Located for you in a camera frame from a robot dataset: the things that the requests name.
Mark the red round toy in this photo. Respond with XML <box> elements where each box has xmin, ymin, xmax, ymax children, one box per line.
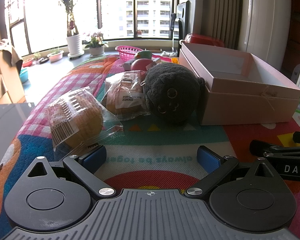
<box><xmin>130</xmin><ymin>59</ymin><xmax>156</xmax><ymax>71</ymax></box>

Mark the red plastic basin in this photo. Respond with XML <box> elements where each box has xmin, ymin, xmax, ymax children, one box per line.
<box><xmin>22</xmin><ymin>58</ymin><xmax>34</xmax><ymax>68</ymax></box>

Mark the pink cloth on sofa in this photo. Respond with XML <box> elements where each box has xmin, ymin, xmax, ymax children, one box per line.
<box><xmin>0</xmin><ymin>38</ymin><xmax>23</xmax><ymax>68</ymax></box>

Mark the tall plant white pot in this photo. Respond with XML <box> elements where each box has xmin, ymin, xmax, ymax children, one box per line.
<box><xmin>60</xmin><ymin>0</ymin><xmax>84</xmax><ymax>59</ymax></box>

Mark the packaged bread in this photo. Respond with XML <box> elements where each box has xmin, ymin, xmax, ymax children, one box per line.
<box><xmin>101</xmin><ymin>70</ymin><xmax>150</xmax><ymax>121</ymax></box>
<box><xmin>47</xmin><ymin>87</ymin><xmax>123</xmax><ymax>154</ymax></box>

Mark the pink plastic basket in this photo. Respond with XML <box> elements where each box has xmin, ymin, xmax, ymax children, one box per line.
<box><xmin>115</xmin><ymin>46</ymin><xmax>142</xmax><ymax>62</ymax></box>

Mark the black plush toy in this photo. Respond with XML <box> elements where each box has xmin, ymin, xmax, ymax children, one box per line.
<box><xmin>142</xmin><ymin>62</ymin><xmax>205</xmax><ymax>126</ymax></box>

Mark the grey curtain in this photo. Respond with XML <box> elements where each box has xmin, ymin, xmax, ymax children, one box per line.
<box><xmin>190</xmin><ymin>0</ymin><xmax>242</xmax><ymax>49</ymax></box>

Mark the teal plastic basin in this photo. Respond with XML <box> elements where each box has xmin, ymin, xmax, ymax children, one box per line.
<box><xmin>19</xmin><ymin>68</ymin><xmax>29</xmax><ymax>83</ymax></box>

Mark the white refrigerator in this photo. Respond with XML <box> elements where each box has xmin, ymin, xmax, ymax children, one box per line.
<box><xmin>237</xmin><ymin>0</ymin><xmax>291</xmax><ymax>70</ymax></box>

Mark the green toy figure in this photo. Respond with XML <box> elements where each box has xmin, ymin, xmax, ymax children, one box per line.
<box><xmin>134</xmin><ymin>50</ymin><xmax>152</xmax><ymax>60</ymax></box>

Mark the pink cardboard box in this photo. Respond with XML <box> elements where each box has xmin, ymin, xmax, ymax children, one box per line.
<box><xmin>179</xmin><ymin>43</ymin><xmax>300</xmax><ymax>125</ymax></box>

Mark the white battery charger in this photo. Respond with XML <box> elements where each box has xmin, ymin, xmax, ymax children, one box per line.
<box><xmin>122</xmin><ymin>59</ymin><xmax>134</xmax><ymax>71</ymax></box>

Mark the tan sofa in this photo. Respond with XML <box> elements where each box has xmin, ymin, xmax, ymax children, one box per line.
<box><xmin>0</xmin><ymin>48</ymin><xmax>26</xmax><ymax>104</ymax></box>

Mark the flowering plant white pot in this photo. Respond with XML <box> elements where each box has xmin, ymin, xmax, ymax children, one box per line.
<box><xmin>85</xmin><ymin>32</ymin><xmax>108</xmax><ymax>57</ymax></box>

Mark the small pink planter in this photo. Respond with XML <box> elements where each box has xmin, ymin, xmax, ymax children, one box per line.
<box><xmin>47</xmin><ymin>50</ymin><xmax>64</xmax><ymax>62</ymax></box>

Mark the yellow toy block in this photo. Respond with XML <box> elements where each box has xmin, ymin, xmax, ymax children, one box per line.
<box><xmin>171</xmin><ymin>57</ymin><xmax>179</xmax><ymax>64</ymax></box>

